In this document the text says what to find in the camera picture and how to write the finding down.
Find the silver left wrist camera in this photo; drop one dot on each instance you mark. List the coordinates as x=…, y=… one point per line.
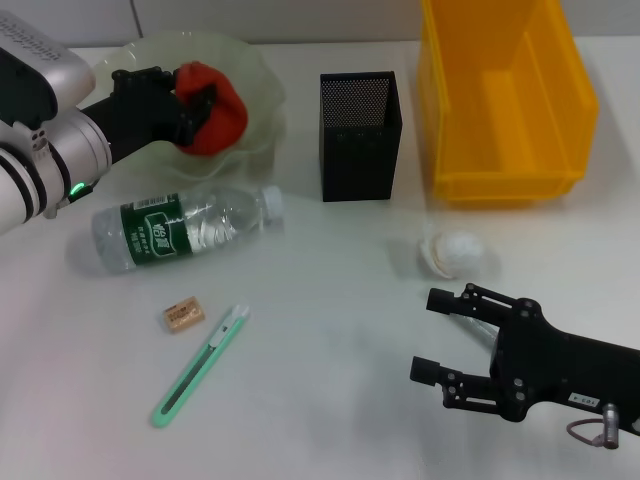
x=40, y=65

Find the yellow plastic storage bin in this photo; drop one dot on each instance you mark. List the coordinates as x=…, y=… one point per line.
x=500, y=130

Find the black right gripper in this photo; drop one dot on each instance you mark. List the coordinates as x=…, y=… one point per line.
x=550, y=365

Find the mint green utility knife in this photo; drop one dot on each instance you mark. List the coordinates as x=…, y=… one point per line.
x=200, y=360

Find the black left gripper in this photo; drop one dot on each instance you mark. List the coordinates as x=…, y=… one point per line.
x=140, y=117

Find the red-orange mandarin orange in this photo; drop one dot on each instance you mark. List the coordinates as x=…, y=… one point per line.
x=230, y=110

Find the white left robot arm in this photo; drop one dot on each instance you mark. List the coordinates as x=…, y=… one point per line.
x=50, y=170

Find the small tan eraser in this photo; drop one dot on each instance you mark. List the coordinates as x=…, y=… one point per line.
x=184, y=316

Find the clear water bottle green label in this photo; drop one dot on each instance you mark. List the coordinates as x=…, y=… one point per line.
x=150, y=230

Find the black mesh pen holder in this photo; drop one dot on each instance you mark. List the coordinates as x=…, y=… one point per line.
x=360, y=165

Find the pale green glass fruit plate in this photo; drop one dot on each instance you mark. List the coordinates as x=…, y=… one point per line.
x=260, y=75

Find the white paper ball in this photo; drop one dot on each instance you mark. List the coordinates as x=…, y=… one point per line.
x=457, y=252

